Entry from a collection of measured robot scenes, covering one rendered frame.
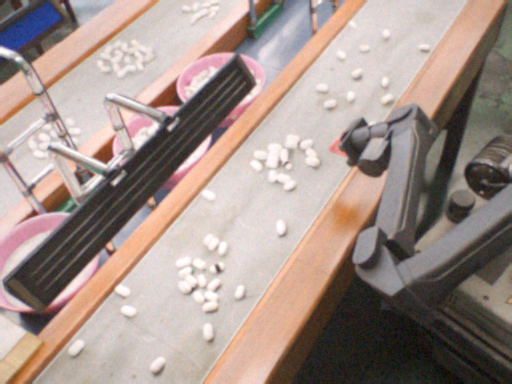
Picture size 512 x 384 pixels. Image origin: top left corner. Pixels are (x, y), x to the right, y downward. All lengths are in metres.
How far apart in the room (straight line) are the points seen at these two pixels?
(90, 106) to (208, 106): 0.72
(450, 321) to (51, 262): 1.12
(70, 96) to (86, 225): 0.91
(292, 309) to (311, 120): 0.60
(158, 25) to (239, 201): 0.86
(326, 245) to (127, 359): 0.49
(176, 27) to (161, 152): 1.01
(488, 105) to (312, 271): 1.78
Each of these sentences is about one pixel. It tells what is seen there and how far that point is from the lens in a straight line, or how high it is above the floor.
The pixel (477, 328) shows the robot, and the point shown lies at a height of 0.36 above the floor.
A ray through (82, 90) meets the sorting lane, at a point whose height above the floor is 0.74.
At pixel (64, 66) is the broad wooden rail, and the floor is 0.76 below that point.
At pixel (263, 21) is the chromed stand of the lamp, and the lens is 1.97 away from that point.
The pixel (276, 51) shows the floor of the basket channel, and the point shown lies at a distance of 1.88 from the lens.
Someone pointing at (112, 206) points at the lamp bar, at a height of 1.08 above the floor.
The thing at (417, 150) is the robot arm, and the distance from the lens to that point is 0.99.
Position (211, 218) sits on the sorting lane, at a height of 0.74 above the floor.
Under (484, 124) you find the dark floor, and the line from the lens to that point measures 2.67.
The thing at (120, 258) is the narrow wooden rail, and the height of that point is 0.76.
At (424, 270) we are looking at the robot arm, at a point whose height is 1.16.
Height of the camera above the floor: 1.77
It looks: 52 degrees down
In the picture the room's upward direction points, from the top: 7 degrees counter-clockwise
